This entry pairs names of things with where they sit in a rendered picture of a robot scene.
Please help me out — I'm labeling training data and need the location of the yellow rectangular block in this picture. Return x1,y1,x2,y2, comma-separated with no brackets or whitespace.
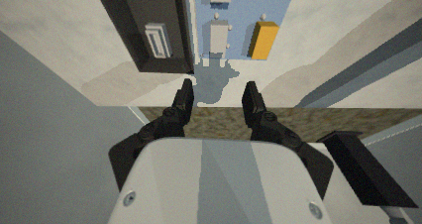
249,21,279,59

